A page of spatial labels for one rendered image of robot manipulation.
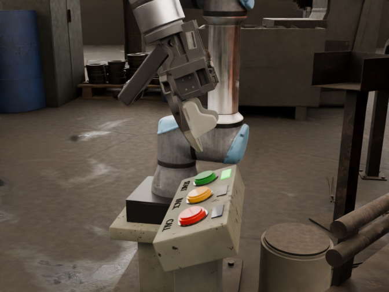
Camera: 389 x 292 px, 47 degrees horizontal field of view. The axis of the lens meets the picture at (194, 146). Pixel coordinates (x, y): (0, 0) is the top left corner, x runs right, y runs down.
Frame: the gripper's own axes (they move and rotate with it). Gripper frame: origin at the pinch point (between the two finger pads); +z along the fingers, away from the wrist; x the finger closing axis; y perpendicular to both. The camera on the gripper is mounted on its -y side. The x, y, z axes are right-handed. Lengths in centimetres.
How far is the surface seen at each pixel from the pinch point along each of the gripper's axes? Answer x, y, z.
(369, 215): -42.8, 20.5, -2.0
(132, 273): 56, -50, 50
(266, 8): 1060, 28, -14
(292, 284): -9.6, 9.4, 24.2
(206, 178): -1.7, 0.4, 5.7
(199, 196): -9.2, 0.3, 5.7
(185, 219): -16.7, -0.8, 5.7
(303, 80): 297, 32, 47
